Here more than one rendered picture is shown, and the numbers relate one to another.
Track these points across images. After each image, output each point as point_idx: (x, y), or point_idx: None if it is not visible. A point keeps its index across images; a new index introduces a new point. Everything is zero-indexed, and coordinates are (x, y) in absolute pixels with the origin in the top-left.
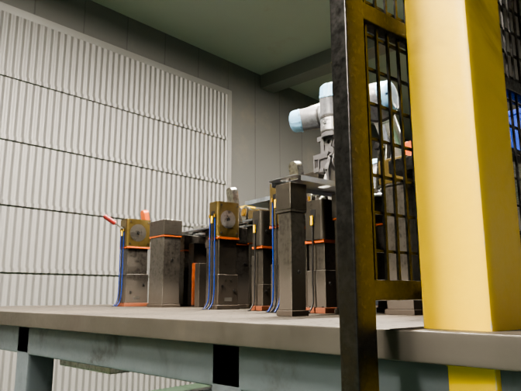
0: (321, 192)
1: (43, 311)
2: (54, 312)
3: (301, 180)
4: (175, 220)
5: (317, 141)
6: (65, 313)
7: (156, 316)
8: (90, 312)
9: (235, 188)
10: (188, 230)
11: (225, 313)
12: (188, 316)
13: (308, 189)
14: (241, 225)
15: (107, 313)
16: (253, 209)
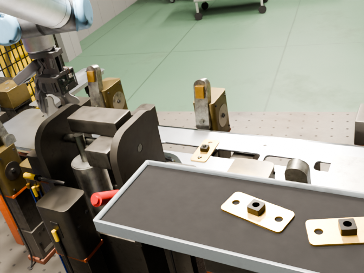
0: (75, 92)
1: (318, 119)
2: (292, 117)
3: (83, 74)
4: (356, 115)
5: (62, 52)
6: (255, 111)
7: (180, 118)
8: (268, 125)
9: (195, 81)
10: (358, 145)
11: (167, 150)
12: (158, 120)
13: (83, 85)
14: (232, 151)
15: (231, 120)
16: (251, 159)
